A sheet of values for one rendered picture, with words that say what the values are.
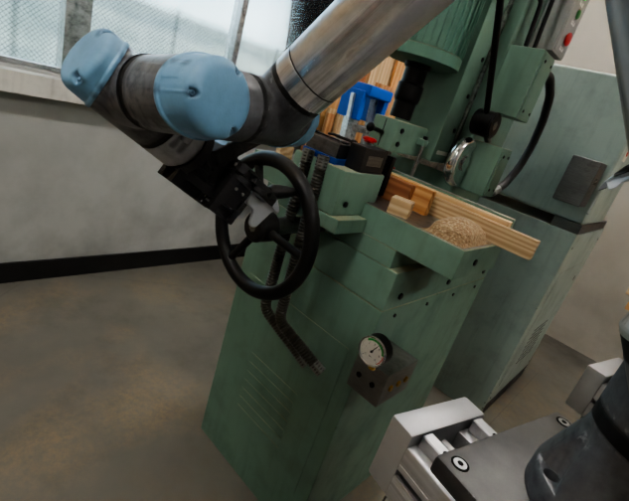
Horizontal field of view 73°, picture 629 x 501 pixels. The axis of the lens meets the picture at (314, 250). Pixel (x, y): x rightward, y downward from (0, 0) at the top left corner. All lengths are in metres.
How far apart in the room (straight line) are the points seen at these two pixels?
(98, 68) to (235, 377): 0.97
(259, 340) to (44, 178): 1.21
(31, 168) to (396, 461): 1.75
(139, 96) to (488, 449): 0.47
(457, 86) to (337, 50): 0.67
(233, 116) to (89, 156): 1.65
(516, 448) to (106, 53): 0.55
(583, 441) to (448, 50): 0.77
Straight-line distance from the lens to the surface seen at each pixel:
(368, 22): 0.45
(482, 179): 1.11
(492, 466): 0.46
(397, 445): 0.53
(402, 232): 0.84
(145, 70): 0.45
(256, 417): 1.25
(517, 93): 1.14
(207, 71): 0.40
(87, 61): 0.49
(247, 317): 1.18
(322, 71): 0.47
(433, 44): 0.98
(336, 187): 0.81
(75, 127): 2.00
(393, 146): 1.01
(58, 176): 2.03
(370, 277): 0.89
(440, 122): 1.10
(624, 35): 0.26
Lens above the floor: 1.08
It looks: 20 degrees down
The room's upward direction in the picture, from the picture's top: 17 degrees clockwise
